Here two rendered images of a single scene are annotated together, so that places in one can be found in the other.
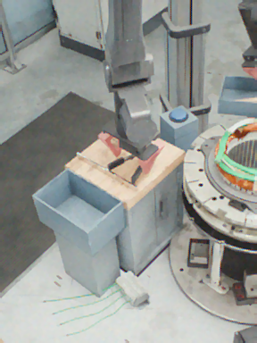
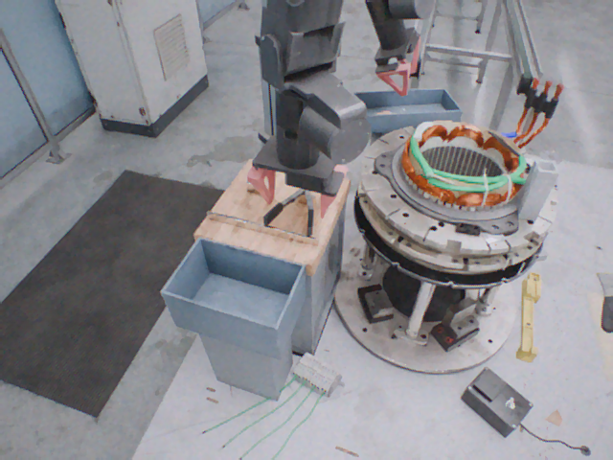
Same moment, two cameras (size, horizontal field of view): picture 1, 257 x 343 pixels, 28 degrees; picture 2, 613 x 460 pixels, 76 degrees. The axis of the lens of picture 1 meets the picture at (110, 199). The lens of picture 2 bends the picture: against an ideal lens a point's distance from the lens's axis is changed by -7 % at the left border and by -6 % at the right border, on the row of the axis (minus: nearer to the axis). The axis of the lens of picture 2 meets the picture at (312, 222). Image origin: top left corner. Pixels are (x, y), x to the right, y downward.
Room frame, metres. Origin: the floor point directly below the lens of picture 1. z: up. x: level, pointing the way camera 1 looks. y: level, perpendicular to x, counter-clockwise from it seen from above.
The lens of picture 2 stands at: (0.41, 0.15, 1.51)
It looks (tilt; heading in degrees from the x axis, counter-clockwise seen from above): 45 degrees down; 330
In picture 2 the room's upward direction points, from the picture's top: straight up
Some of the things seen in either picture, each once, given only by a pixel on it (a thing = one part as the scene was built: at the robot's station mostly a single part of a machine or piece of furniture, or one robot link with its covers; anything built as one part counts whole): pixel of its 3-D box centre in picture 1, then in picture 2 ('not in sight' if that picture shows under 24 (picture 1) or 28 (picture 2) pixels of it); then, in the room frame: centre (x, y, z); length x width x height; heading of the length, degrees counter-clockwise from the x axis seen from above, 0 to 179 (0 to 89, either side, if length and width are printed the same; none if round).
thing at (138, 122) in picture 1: (135, 97); (323, 92); (0.77, -0.07, 1.29); 0.11 x 0.09 x 0.12; 7
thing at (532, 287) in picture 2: not in sight; (531, 311); (0.58, -0.47, 0.80); 0.22 x 0.04 x 0.03; 127
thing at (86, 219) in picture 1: (86, 239); (246, 333); (0.76, 0.07, 0.92); 0.17 x 0.11 x 0.28; 42
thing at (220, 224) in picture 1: (212, 215); (430, 252); (0.67, -0.20, 1.05); 0.09 x 0.04 x 0.01; 46
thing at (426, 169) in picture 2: (228, 139); (421, 149); (0.78, -0.25, 1.15); 0.15 x 0.04 x 0.02; 136
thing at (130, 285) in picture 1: (132, 288); (317, 374); (0.69, -0.02, 0.80); 0.10 x 0.05 x 0.04; 28
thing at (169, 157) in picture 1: (125, 162); (277, 210); (0.86, -0.04, 1.05); 0.20 x 0.19 x 0.02; 132
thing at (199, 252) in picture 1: (199, 252); (378, 302); (0.75, -0.20, 0.83); 0.05 x 0.04 x 0.02; 164
